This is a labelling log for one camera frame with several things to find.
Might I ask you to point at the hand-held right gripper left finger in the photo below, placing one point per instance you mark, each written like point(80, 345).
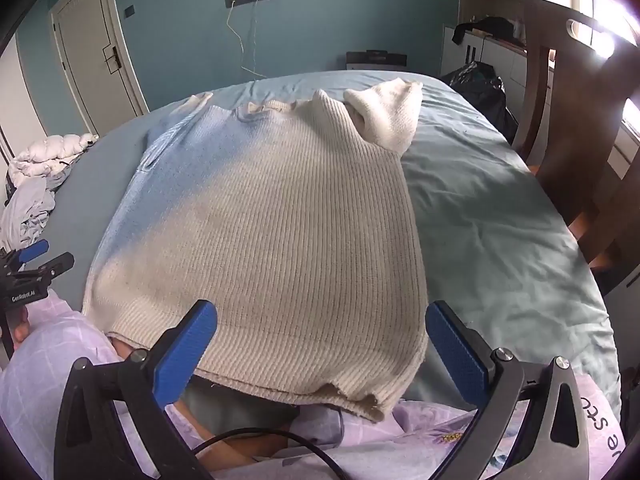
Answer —
point(185, 350)

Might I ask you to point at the black garbage bag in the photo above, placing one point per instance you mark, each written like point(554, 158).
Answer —
point(480, 87)

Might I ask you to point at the bed with light blue sheet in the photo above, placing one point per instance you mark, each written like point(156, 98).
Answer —
point(500, 210)

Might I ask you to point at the brown wooden chair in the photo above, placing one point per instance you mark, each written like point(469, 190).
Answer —
point(575, 125)

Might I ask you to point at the dark wall switch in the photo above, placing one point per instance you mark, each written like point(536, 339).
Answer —
point(130, 10)

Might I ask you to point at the white crumpled duvet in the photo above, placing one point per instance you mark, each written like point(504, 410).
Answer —
point(47, 157)

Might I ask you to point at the white low cabinet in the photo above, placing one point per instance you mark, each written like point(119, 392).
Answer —
point(492, 60)

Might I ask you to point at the person's left hand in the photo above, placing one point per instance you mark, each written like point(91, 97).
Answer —
point(21, 329)

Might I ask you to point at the grey crumpled bedsheet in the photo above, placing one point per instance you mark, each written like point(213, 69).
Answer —
point(27, 210)

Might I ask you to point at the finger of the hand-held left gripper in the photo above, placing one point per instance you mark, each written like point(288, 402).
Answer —
point(34, 251)
point(57, 264)

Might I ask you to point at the cream room door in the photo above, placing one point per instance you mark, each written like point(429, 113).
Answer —
point(90, 50)

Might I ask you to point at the person's lilac pajamas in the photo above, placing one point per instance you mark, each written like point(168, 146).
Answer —
point(425, 440)

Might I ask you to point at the black box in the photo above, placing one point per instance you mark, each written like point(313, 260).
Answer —
point(376, 59)

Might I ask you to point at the bright window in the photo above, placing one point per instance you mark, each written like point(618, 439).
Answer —
point(605, 5)

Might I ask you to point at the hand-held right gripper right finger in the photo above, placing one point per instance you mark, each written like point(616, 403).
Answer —
point(457, 355)

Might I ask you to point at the black garment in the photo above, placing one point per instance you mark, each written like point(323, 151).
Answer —
point(487, 27)

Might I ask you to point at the cream and blue knit sweater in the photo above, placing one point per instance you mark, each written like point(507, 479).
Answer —
point(300, 235)

